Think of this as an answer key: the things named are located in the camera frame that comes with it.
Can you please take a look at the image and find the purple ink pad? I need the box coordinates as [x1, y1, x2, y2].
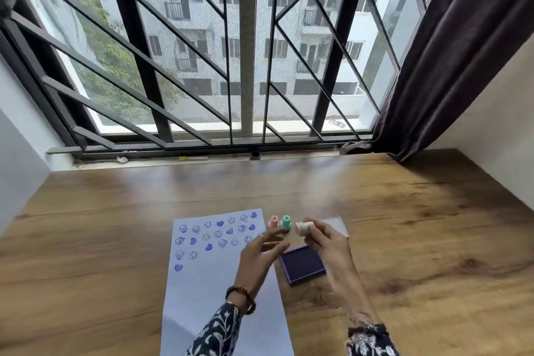
[279, 245, 326, 286]

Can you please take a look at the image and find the person's left forearm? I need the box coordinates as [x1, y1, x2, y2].
[186, 290, 256, 356]

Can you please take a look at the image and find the white apartment building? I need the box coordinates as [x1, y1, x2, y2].
[125, 0, 422, 123]

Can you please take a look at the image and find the person's left hand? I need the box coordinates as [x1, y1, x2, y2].
[239, 228, 291, 298]

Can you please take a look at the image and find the person's right hand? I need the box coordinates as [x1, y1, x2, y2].
[298, 220, 360, 299]

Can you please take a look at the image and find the green tree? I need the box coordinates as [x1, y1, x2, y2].
[25, 0, 186, 118]

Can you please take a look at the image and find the clear ink pad lid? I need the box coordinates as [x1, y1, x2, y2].
[319, 215, 350, 240]

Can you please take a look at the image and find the dark window frame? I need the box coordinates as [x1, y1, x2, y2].
[0, 0, 418, 161]

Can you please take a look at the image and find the person's right forearm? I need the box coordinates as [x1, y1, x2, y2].
[332, 281, 401, 356]

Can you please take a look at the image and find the white stamped paper sheet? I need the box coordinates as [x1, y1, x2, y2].
[160, 208, 295, 356]

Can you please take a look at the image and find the dark brown curtain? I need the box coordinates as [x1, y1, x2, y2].
[340, 0, 534, 164]

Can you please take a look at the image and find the black metal window grille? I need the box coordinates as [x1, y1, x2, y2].
[0, 0, 430, 149]

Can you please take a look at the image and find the brown beaded bracelet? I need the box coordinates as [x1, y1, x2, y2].
[225, 285, 257, 316]

